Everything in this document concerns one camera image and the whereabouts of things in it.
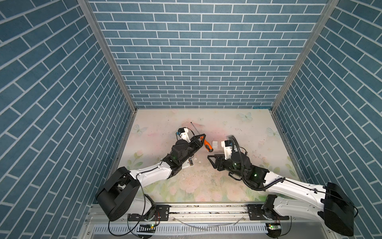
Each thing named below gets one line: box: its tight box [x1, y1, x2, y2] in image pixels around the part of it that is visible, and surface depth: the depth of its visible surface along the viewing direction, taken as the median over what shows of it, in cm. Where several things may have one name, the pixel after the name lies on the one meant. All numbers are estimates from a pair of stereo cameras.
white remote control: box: [182, 158, 195, 169], surface depth 92 cm
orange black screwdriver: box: [190, 121, 214, 153], surface depth 78 cm
